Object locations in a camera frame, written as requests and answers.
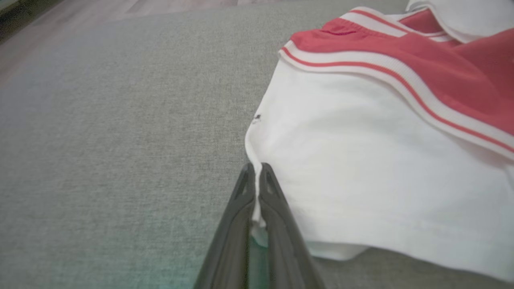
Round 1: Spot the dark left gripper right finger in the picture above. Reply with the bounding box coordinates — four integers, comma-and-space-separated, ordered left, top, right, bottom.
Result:
259, 162, 326, 289

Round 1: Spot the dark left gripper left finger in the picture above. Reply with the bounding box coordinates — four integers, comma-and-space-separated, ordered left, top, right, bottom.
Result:
194, 162, 257, 289

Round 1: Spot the red and white jersey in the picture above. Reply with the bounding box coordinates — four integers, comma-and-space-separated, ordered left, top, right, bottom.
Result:
245, 0, 514, 284

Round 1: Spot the grey sofa seat cushion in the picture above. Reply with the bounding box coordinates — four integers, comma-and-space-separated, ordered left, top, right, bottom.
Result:
0, 0, 514, 289

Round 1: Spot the low cabinet with dark base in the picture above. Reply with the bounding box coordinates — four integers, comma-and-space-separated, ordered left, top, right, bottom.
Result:
0, 0, 61, 43

